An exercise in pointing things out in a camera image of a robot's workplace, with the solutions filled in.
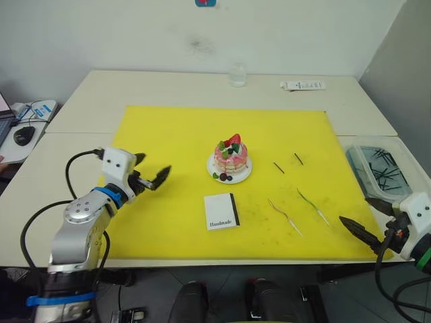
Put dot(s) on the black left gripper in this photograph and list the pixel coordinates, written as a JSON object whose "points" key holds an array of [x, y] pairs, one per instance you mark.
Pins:
{"points": [[136, 183]]}

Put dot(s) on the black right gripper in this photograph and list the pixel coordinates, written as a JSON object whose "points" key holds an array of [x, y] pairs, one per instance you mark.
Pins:
{"points": [[400, 225]]}

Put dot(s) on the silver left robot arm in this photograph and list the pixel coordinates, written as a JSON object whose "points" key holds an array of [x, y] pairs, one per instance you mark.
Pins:
{"points": [[77, 210]]}

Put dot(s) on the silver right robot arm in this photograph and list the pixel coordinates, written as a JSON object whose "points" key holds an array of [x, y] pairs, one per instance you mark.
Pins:
{"points": [[425, 257]]}

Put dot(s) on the pink layered fruit cake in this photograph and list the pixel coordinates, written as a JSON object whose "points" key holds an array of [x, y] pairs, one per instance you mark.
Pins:
{"points": [[232, 158]]}

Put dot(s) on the white Handmade matchbox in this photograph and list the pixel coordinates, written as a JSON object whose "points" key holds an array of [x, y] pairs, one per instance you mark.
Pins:
{"points": [[220, 212]]}

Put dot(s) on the yellow mat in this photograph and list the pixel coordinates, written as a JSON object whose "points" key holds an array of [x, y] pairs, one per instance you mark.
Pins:
{"points": [[168, 141]]}

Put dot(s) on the clear plastic match container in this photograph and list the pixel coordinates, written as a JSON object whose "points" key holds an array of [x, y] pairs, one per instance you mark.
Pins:
{"points": [[363, 161]]}

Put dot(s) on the dark red raspberry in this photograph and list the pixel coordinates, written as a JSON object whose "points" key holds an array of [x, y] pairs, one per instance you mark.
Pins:
{"points": [[223, 176]]}

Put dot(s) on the beige table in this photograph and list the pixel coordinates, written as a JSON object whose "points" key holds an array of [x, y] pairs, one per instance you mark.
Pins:
{"points": [[151, 89], [50, 175]]}

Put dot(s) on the white round plate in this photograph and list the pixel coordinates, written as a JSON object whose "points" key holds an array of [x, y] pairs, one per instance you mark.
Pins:
{"points": [[242, 173]]}

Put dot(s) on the black match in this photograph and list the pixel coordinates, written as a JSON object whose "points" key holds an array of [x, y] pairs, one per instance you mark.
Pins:
{"points": [[298, 159], [279, 168]]}

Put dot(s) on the white side desk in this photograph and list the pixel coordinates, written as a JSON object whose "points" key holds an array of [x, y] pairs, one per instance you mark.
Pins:
{"points": [[40, 129]]}

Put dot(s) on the dark rounded shape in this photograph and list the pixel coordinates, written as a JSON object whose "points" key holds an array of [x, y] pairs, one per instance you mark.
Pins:
{"points": [[188, 303], [279, 303]]}

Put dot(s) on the clear glass of water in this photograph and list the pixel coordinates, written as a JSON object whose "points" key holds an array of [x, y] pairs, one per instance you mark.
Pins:
{"points": [[238, 75]]}

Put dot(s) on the white box with blue label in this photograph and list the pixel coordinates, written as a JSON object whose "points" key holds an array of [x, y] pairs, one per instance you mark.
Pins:
{"points": [[37, 109]]}

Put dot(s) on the black computer mouse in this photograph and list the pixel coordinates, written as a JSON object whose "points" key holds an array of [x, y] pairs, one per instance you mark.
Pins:
{"points": [[24, 135]]}

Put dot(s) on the laptop computer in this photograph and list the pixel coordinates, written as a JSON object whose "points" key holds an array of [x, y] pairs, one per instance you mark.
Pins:
{"points": [[4, 128]]}

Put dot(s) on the white flat carton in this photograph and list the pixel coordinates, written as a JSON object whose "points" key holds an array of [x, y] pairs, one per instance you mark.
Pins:
{"points": [[303, 85]]}

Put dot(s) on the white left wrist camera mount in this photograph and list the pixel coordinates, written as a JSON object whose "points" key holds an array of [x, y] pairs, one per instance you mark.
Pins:
{"points": [[116, 161]]}

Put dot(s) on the blue wall sticker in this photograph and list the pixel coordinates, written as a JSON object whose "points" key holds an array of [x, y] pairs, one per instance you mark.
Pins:
{"points": [[205, 2]]}

